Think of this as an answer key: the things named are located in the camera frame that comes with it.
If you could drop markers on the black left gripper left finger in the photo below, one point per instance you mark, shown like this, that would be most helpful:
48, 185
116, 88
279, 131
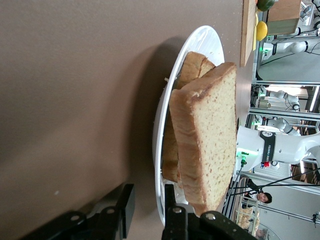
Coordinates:
125, 212

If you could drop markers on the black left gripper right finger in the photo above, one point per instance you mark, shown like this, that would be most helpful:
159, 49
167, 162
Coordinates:
172, 215

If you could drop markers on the dark green avocado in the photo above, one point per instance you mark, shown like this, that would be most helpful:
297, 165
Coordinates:
266, 5

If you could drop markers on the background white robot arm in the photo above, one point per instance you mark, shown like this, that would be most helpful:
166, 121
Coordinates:
280, 95
297, 47
277, 123

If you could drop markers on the wooden cutting board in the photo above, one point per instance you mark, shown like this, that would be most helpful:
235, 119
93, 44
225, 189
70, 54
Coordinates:
247, 30

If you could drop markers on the round white plate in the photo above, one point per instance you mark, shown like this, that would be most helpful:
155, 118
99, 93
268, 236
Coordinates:
197, 42

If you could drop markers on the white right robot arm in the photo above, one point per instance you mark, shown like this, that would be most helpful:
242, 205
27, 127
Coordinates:
287, 147

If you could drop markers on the brown bread slice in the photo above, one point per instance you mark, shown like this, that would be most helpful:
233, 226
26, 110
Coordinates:
195, 67
212, 137

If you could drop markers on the yellow plastic fork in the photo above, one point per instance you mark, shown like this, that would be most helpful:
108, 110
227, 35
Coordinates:
254, 42

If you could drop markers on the brown background board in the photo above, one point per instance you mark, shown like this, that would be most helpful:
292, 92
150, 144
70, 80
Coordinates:
282, 12

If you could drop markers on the yellow lemon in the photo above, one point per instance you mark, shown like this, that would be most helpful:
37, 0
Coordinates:
261, 31

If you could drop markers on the person in background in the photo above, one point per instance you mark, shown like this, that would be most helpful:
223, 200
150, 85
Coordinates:
265, 198

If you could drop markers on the aluminium frame profile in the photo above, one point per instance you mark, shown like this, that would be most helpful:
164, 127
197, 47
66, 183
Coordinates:
255, 75

